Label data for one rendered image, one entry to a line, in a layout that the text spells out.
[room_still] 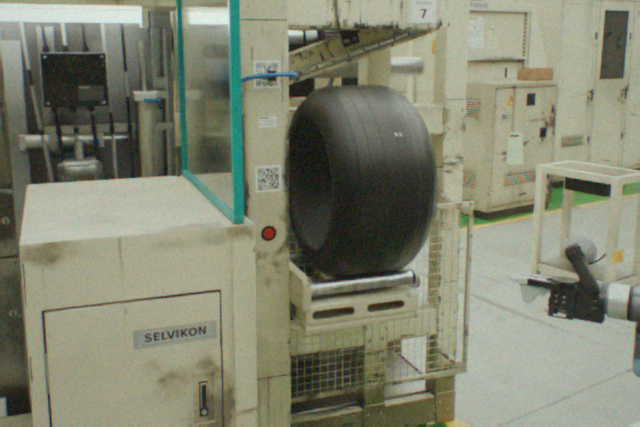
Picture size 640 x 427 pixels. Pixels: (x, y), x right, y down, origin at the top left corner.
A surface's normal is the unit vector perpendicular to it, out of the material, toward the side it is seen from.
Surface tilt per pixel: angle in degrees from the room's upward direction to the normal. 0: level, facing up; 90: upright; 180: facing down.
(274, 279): 90
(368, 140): 56
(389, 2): 90
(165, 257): 90
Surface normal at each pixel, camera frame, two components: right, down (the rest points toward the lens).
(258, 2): 0.34, 0.18
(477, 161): -0.82, 0.11
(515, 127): 0.57, 0.15
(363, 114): 0.22, -0.62
